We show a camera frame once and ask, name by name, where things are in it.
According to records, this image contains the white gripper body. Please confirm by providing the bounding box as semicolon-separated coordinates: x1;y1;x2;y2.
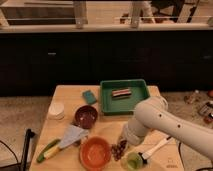
121;124;139;146

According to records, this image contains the purple grape bunch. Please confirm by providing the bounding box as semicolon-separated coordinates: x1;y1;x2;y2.
111;140;127;161

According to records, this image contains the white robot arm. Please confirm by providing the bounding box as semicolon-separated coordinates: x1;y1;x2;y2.
121;96;213;161

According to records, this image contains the orange red bowl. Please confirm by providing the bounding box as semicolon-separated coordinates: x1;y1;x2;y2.
79;136;111;171

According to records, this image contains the dark brown bowl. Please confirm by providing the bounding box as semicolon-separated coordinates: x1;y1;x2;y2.
74;105;98;129

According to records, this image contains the green cup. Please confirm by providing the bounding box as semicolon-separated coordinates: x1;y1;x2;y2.
121;152;144;171

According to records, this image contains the green plastic tray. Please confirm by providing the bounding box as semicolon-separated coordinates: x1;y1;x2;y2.
100;79;150;116

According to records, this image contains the striped block in tray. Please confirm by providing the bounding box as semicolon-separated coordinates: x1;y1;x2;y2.
112;88;131;98

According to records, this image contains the teal sponge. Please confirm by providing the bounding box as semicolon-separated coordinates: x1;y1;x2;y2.
82;90;97;105

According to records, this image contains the grey folded cloth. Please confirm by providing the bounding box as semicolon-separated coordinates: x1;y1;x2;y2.
59;125;89;149

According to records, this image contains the yellow corn toy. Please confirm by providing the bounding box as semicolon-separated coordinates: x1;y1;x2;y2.
44;146;60;159

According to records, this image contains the black stand left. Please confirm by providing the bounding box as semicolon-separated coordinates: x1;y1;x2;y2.
20;129;35;171

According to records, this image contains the white handled brush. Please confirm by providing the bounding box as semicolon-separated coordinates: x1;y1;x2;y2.
139;136;171;164

